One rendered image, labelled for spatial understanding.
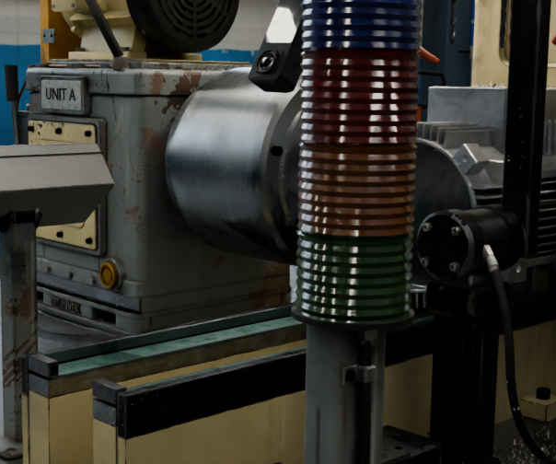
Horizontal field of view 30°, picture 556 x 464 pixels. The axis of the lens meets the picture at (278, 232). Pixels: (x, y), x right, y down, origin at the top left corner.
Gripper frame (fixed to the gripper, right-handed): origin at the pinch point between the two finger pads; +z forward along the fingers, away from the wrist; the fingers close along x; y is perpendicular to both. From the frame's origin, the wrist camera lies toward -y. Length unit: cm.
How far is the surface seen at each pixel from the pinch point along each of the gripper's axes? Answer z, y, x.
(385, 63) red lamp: -28, -33, -39
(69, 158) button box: -12.4, -24.4, 12.3
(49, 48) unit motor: -5, 11, 71
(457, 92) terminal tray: 0.2, 10.8, -5.2
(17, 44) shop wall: 107, 233, 509
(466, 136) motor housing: 1.6, 4.7, -9.8
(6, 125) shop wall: 147, 201, 510
